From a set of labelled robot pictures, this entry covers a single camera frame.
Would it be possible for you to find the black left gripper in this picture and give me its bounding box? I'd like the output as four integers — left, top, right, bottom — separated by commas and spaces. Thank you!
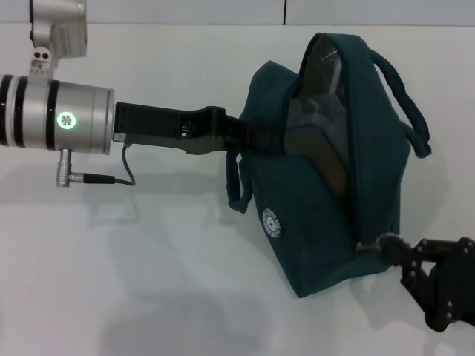
111, 102, 274, 156

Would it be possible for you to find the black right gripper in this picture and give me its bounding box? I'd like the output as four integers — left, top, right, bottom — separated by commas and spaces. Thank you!
377, 232, 475, 332

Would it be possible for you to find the clear plastic container blue rim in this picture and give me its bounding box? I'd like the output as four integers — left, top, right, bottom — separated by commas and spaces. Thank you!
285, 95, 350, 203

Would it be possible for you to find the dark teal insulated lunch bag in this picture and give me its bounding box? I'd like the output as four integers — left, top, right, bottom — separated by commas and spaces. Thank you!
226, 31, 433, 299

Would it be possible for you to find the left arm dark cable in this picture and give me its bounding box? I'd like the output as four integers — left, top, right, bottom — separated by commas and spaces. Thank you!
55, 140, 137, 188

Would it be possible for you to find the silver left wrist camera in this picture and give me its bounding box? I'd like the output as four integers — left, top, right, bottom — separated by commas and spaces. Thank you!
28, 0, 88, 78

